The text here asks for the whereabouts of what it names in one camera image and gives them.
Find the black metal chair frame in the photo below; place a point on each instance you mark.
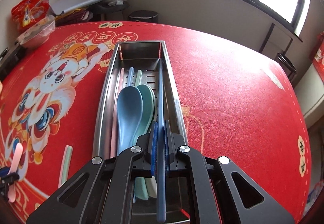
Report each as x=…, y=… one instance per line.
x=276, y=41

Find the red festive table mat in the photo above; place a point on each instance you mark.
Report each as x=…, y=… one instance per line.
x=235, y=102

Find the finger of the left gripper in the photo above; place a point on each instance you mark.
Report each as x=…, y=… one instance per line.
x=4, y=171
x=7, y=181

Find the blue ceramic spoon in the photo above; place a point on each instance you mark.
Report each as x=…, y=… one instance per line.
x=129, y=114

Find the metal bowl with plastic wrap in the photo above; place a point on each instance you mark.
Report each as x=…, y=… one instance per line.
x=38, y=34

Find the stainless steel cutlery tray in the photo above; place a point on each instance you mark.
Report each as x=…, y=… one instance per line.
x=143, y=55

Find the black round trash bin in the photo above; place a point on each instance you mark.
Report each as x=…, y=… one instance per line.
x=144, y=16

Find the green ceramic spoon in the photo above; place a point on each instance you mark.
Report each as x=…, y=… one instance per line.
x=140, y=190

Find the black device on table edge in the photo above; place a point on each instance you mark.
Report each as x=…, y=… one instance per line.
x=10, y=57

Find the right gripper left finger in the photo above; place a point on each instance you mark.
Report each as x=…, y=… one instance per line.
x=148, y=142

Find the red cloth on refrigerator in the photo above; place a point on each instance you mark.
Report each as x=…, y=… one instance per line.
x=317, y=54

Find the blue chopstick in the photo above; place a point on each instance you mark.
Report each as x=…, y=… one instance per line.
x=130, y=76
x=161, y=193

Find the red snack bag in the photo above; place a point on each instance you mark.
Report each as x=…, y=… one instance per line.
x=28, y=12

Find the pink ceramic spoon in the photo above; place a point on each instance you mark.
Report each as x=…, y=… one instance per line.
x=14, y=166

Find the beige ceramic spoon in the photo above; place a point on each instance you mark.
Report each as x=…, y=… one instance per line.
x=151, y=183

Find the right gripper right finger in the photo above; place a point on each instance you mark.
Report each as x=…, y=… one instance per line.
x=176, y=162

